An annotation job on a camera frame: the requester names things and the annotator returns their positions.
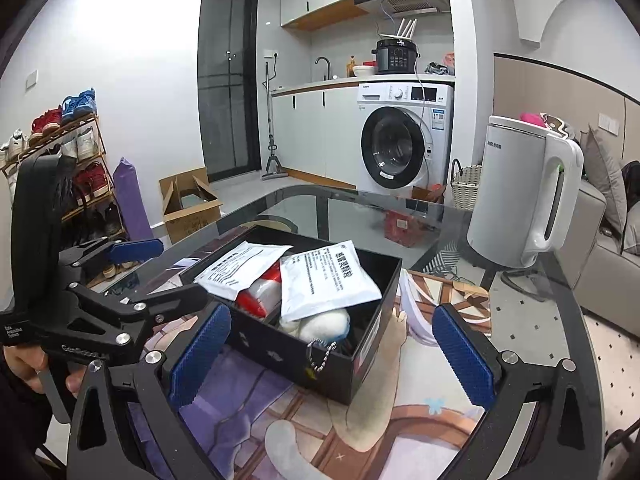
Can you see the black storage box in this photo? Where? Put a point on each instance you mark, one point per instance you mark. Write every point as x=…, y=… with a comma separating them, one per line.
x=262, y=340

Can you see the pink cloth pile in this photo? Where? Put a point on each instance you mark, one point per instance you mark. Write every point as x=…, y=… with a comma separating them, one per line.
x=550, y=122

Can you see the white plush keychain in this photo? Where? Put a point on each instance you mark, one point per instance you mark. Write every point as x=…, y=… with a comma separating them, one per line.
x=325, y=330

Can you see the white wicker basket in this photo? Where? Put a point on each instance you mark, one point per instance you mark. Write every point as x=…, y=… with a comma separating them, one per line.
x=464, y=184

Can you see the purple yoga mat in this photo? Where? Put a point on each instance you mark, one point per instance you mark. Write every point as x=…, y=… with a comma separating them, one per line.
x=127, y=191

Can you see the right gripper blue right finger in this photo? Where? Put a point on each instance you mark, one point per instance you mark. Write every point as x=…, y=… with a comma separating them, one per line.
x=476, y=376

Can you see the white washing machine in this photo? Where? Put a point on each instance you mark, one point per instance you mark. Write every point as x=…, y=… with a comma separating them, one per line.
x=405, y=136

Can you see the mop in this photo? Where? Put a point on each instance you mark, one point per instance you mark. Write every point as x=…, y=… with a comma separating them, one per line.
x=273, y=168

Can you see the black pressure cooker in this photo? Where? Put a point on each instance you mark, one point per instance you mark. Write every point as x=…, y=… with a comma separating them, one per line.
x=395, y=56

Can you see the blue shoes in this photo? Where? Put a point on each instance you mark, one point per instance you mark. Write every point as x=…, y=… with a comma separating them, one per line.
x=75, y=107

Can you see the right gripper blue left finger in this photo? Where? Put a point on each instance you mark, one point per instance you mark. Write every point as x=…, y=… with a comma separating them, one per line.
x=189, y=372

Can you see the cardboard box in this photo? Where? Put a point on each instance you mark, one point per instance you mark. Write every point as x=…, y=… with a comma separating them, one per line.
x=188, y=203

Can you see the red box under table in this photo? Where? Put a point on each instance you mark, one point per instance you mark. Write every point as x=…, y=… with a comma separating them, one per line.
x=405, y=230

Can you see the white electric kettle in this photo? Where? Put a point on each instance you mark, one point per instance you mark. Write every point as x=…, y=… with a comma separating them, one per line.
x=528, y=190

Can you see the white wifi router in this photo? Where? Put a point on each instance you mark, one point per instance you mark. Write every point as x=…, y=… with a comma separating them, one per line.
x=405, y=30

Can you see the red white plastic bag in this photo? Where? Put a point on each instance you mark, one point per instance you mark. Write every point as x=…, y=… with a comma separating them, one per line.
x=264, y=295

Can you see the black glass door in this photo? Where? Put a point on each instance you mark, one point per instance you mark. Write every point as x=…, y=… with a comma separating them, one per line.
x=227, y=87

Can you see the white mailer bag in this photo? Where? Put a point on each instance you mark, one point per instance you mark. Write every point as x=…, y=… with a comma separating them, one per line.
x=238, y=269

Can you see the left hand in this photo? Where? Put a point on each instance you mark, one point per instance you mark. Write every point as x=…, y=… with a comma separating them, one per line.
x=27, y=361

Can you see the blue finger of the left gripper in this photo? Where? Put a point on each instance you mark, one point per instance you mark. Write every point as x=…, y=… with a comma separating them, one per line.
x=142, y=250

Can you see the wooden shoe rack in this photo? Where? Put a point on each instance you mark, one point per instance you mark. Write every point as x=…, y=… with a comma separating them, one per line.
x=90, y=208

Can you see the white medicine packet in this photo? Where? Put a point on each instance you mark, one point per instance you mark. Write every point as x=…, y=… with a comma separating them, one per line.
x=323, y=280

